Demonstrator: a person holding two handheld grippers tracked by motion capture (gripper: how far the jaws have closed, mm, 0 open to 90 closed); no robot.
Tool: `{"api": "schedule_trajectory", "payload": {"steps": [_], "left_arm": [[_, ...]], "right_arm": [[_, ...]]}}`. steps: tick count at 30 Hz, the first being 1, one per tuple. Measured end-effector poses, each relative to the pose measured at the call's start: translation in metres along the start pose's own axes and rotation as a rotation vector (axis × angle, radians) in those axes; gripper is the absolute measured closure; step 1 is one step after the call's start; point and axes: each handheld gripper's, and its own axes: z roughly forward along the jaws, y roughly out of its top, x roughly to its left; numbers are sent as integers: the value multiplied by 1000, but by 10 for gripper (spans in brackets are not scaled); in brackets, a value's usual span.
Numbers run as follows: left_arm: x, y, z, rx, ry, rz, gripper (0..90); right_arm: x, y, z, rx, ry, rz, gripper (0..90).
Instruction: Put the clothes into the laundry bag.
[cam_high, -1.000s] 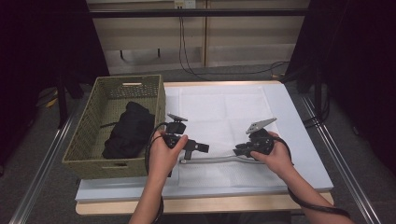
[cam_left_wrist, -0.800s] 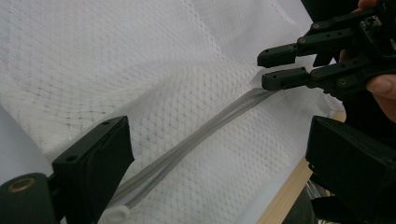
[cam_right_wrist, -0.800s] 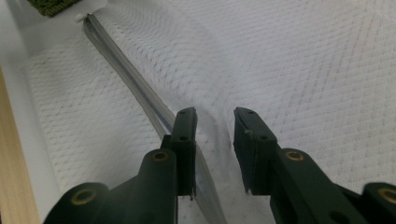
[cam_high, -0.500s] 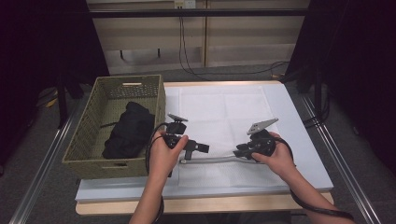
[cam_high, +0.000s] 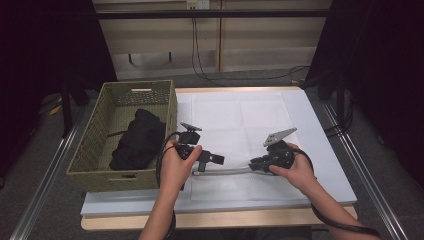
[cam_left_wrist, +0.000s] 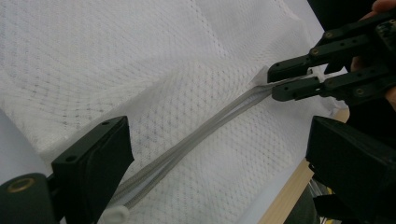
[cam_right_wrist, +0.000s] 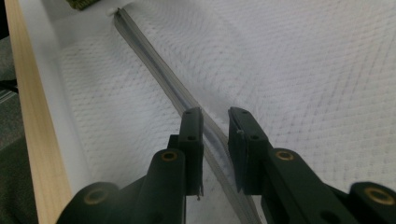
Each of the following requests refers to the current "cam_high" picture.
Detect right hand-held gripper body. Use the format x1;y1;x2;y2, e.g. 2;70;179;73
262;127;298;173

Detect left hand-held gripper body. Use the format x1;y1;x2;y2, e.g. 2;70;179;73
174;121;213;173

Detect white cloth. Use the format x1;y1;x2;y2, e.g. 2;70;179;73
189;91;310;203

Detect black garment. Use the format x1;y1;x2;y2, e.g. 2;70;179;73
107;108;167;172

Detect olive woven basket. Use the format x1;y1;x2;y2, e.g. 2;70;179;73
66;79;179;193

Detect person's right hand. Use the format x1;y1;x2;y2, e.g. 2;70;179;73
269;143;318;191

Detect person's left hand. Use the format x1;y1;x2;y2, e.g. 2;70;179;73
159;139;203;193

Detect black metal stand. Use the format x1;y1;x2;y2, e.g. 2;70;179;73
334;75;354;134
59;76;92;139

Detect white foam board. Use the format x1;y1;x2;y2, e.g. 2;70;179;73
80;88;358;218

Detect black horizontal bar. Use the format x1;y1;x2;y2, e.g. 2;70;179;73
94;9;332;20

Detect white power outlet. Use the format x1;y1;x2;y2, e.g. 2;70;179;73
186;0;210;10

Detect yellow floor item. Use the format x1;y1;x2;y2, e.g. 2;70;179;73
46;95;65;117

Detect black curtain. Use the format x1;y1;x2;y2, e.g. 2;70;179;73
0;0;118;183
304;0;424;188

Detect left hand-held gripper cable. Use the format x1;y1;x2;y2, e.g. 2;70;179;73
155;131;184;240

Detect hand-held gripper cable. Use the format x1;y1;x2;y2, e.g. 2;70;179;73
292;148;381;239
155;131;184;240

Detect black floor cables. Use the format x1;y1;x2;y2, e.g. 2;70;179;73
324;123;348;140

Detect black wall cable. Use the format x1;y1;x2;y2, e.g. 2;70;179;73
191;18;221;87
194;18;312;83

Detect right hand-held gripper cable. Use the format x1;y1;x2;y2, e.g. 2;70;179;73
292;148;381;239

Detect metal floor rail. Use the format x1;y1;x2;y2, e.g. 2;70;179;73
9;123;84;240
323;103;409;240

